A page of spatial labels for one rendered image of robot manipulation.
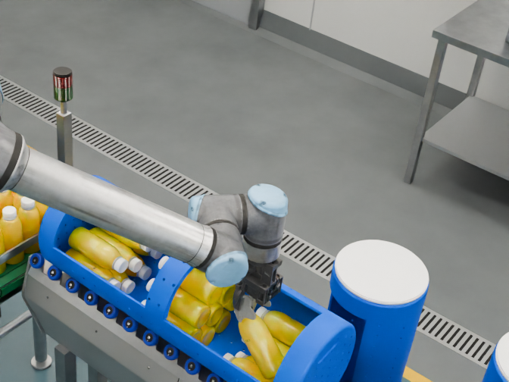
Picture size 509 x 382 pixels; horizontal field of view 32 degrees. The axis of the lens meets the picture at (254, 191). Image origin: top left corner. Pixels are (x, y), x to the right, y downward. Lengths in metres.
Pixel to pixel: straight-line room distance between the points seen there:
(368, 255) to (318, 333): 0.61
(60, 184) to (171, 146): 3.25
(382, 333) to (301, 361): 0.56
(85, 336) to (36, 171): 1.06
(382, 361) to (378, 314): 0.20
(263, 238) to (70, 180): 0.51
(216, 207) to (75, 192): 0.37
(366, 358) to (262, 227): 0.86
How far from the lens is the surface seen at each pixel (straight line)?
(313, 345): 2.11
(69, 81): 2.99
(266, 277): 2.05
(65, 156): 3.14
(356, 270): 2.62
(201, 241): 1.78
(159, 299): 2.28
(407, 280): 2.63
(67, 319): 2.65
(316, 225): 4.44
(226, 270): 1.81
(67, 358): 2.89
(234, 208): 1.92
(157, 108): 5.20
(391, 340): 2.65
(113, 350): 2.56
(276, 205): 1.93
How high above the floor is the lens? 2.73
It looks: 36 degrees down
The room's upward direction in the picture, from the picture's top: 7 degrees clockwise
